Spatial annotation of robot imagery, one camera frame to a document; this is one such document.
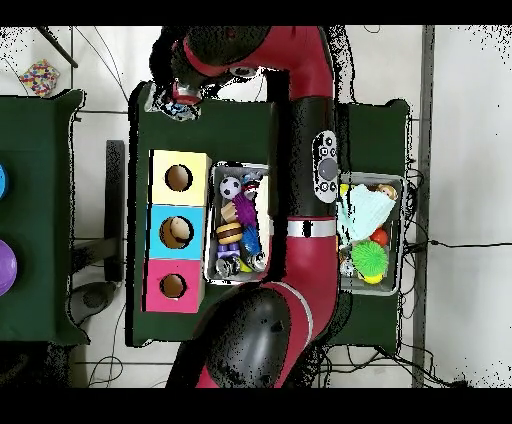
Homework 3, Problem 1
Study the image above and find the wooden box with three holes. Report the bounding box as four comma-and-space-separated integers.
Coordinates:
143, 149, 213, 313

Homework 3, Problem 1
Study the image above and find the shallow clear mesh bin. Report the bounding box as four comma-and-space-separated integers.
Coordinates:
204, 162, 405, 297

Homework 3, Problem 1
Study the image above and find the purple round disc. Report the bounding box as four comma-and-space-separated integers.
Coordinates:
0, 238, 19, 297

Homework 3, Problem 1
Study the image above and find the brown wooden yo-yo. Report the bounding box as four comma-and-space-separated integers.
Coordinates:
215, 221, 245, 245

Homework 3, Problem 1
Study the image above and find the blue spiky ball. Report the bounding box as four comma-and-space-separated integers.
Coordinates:
242, 225, 263, 256

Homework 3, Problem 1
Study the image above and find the dark green side table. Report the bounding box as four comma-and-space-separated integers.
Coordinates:
0, 89, 88, 345

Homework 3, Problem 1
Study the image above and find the clear blue packet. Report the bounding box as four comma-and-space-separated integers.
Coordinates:
163, 99, 201, 123

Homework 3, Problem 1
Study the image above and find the small soccer ball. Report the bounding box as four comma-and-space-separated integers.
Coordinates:
219, 175, 243, 200

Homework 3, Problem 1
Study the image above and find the purple spiky ball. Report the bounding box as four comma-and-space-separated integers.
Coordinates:
232, 193, 257, 228

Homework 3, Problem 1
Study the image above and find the dark green table cloth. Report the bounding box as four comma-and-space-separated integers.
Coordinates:
127, 79, 411, 357

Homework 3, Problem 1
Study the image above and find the green spiky rubber ball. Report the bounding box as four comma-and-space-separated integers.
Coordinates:
351, 239, 392, 277

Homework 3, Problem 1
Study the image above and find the black white striped toy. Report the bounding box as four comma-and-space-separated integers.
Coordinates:
215, 255, 241, 280

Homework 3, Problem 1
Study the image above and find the black upright panel stand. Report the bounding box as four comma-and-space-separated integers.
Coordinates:
68, 139, 128, 325

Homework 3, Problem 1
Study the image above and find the multicoloured speckled toy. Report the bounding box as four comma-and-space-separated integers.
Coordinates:
17, 59, 61, 97

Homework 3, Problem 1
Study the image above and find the mint green waffle cloth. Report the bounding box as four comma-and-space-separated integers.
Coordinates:
335, 183, 397, 245

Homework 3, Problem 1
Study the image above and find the red ball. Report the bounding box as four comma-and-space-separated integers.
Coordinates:
369, 227, 391, 248

